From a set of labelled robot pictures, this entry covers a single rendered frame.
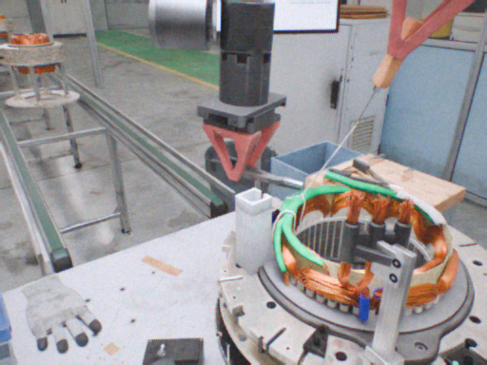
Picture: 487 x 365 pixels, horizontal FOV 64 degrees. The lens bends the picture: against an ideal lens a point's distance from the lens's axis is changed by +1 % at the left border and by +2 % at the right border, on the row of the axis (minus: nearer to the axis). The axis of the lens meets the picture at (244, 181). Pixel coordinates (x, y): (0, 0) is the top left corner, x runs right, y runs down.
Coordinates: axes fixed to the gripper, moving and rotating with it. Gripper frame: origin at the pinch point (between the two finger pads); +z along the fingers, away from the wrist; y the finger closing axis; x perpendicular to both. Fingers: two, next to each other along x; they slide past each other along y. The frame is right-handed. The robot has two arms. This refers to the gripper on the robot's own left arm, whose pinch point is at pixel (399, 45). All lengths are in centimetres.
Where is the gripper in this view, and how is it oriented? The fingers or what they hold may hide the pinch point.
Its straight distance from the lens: 38.5
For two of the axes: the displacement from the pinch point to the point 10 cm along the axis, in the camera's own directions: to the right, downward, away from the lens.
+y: -3.7, 4.9, -7.9
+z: -2.9, 7.5, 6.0
